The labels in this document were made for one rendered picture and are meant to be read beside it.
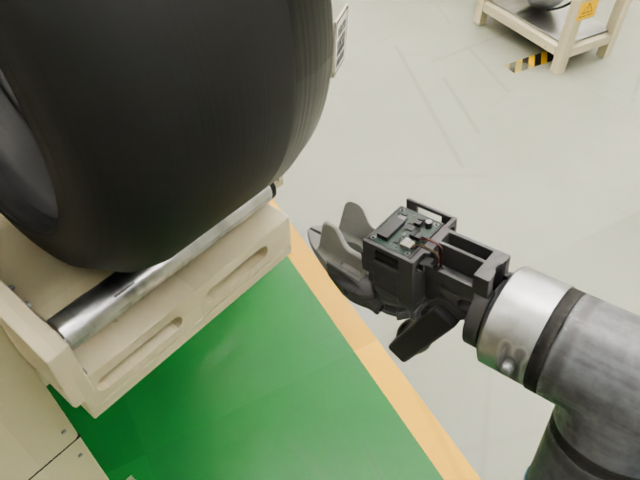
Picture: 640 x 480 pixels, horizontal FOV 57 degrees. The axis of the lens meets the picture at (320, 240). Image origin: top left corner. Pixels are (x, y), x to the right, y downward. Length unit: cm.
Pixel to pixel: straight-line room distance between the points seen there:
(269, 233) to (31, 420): 40
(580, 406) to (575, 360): 4
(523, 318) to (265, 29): 30
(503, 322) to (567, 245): 168
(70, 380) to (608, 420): 51
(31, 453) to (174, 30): 66
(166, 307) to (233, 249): 12
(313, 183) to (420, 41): 118
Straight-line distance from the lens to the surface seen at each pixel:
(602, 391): 47
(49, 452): 97
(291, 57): 53
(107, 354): 74
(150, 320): 76
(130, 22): 43
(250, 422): 163
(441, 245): 51
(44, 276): 94
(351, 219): 59
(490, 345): 49
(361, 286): 55
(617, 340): 47
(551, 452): 53
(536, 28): 309
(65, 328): 71
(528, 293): 48
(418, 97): 269
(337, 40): 60
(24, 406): 87
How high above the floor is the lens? 146
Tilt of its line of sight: 47 degrees down
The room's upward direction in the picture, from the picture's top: straight up
